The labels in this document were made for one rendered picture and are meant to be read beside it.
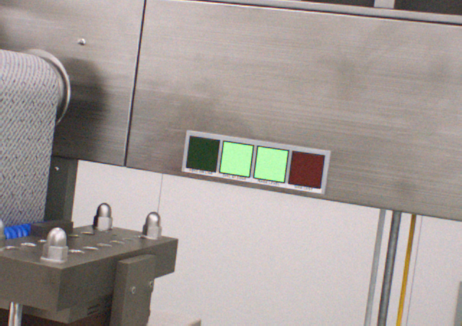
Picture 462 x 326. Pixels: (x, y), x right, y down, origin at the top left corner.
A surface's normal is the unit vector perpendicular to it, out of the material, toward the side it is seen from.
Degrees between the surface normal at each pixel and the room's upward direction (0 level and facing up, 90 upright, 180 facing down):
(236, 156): 90
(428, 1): 90
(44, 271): 90
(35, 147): 90
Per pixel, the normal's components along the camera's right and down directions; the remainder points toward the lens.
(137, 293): 0.94, 0.14
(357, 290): -0.33, 0.00
